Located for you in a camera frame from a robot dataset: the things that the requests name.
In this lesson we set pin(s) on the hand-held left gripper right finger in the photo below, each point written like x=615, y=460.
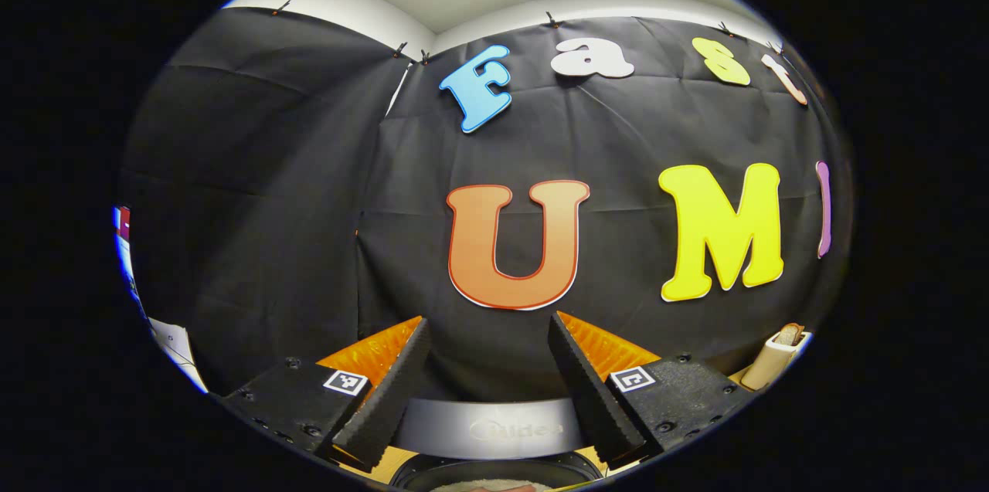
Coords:
x=591, y=391

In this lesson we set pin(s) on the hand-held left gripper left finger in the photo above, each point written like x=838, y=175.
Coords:
x=386, y=391

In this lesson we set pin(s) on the dark grey rice cooker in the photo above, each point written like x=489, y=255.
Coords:
x=494, y=430

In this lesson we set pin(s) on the white toaster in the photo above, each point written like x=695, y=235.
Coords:
x=769, y=364

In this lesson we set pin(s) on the bread slice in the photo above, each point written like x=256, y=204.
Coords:
x=788, y=334

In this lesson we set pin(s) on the white side table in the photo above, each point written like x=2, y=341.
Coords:
x=178, y=349

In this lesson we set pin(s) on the black backdrop cloth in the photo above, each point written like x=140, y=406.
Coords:
x=270, y=206

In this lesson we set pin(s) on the computer monitor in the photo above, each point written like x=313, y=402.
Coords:
x=127, y=260

